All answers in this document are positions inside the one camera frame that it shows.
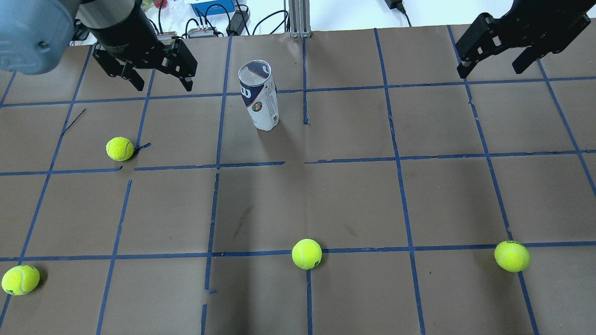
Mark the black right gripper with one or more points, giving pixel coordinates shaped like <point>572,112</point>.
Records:
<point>544,18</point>

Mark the aluminium frame post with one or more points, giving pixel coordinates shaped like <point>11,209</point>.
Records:
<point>299,17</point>

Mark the tennis ball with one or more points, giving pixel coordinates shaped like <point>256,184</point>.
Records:
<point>306,254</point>
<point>120,149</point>
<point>512,256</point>
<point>20,280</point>

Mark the black power adapter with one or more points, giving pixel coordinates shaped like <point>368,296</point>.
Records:
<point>238,22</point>

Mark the clear tennis ball can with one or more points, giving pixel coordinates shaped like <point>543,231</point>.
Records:
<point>259,93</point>

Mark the blue box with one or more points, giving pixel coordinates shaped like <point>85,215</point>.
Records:
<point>213,7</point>

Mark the tennis ball far right side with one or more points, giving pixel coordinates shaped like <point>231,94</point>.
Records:
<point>512,256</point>

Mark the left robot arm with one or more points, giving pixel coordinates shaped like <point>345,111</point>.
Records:
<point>34,35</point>

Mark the tennis ball near left side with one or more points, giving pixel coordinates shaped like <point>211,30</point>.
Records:
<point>120,149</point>

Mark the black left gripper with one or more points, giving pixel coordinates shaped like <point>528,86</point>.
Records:
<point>122,29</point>

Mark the tennis ball centre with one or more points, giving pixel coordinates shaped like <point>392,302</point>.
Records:
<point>306,254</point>

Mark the tennis ball far left side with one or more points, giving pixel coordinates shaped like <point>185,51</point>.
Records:
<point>20,280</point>

